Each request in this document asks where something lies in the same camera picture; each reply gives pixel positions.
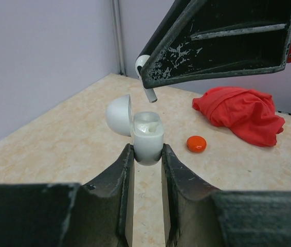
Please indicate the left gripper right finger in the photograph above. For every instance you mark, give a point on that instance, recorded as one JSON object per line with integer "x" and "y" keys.
{"x": 197, "y": 213}

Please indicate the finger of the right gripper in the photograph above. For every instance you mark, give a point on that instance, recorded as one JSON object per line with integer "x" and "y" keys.
{"x": 199, "y": 40}

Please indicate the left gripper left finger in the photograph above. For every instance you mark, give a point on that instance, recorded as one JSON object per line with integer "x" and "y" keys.
{"x": 97, "y": 213}

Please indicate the orange earbud charging case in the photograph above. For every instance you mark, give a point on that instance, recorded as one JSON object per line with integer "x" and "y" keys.
{"x": 196, "y": 144}

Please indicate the white earbud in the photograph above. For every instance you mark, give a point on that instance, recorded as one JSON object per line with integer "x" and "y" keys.
{"x": 141, "y": 69}

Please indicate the white earbud charging case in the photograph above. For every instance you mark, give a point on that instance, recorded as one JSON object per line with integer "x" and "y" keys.
{"x": 145, "y": 129}

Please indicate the red cloth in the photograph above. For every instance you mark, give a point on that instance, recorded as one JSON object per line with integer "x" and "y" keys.
{"x": 248, "y": 113}

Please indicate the right aluminium frame post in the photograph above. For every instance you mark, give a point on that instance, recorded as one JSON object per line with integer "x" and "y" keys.
{"x": 119, "y": 39}

